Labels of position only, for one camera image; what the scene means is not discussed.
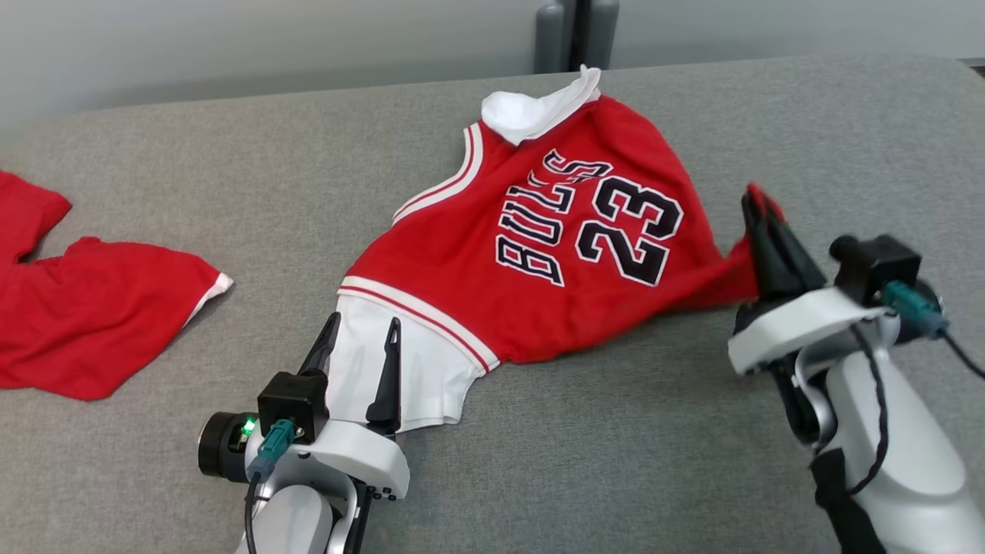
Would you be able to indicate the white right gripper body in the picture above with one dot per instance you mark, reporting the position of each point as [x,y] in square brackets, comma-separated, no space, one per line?
[793,323]

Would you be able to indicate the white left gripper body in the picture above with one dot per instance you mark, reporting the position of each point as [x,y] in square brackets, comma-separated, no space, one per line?
[354,454]

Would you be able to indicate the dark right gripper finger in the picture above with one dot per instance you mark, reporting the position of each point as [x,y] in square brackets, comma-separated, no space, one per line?
[762,246]
[796,265]

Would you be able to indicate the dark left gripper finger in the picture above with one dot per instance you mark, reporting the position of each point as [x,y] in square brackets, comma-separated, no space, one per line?
[387,392]
[319,354]

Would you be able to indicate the red Bulls 23 jersey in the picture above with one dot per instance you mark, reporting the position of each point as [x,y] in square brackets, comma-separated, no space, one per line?
[477,261]

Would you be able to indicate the red shorts white trim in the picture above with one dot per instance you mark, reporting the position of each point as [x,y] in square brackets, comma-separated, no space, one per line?
[92,315]

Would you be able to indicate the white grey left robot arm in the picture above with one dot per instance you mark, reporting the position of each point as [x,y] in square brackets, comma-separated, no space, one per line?
[296,523]

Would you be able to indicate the grey fabric sofa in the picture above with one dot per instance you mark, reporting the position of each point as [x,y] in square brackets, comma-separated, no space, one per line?
[577,462]

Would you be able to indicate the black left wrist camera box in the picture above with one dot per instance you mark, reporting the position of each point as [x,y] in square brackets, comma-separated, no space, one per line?
[292,400]

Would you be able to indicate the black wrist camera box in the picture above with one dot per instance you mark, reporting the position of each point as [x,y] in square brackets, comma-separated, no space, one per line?
[881,265]
[292,400]

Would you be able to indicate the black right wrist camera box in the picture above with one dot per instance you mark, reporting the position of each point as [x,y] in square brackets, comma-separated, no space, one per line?
[881,265]

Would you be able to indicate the dark grey wall rail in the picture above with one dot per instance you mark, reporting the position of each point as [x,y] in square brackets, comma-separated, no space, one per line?
[976,67]

